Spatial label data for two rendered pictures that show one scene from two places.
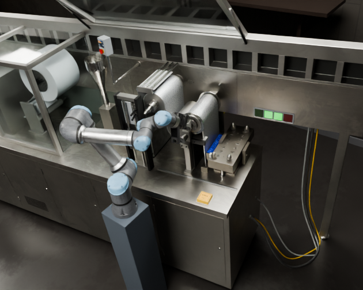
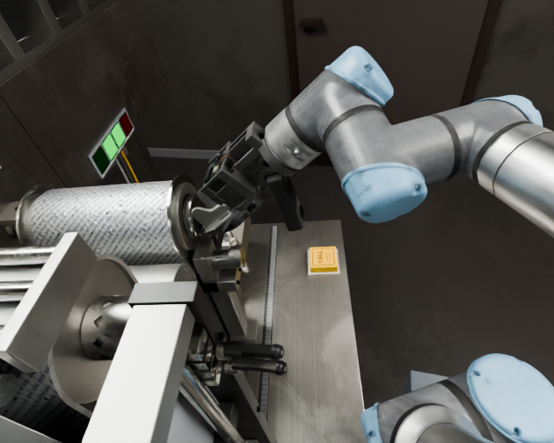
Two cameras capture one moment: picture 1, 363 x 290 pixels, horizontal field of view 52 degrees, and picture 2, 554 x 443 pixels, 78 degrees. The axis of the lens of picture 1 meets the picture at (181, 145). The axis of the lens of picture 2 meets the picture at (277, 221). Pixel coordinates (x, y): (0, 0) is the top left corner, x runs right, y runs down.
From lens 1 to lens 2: 205 cm
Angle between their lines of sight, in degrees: 78
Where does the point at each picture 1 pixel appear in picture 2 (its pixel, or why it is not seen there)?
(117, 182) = (525, 384)
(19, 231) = not seen: outside the picture
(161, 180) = (307, 388)
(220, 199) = (309, 238)
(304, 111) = (125, 90)
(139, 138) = (519, 99)
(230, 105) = not seen: hidden behind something
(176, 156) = not seen: hidden behind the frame
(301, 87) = (95, 39)
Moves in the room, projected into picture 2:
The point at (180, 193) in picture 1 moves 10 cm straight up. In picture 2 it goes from (329, 315) to (328, 291)
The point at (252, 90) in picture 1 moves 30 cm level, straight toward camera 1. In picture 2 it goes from (55, 115) to (192, 83)
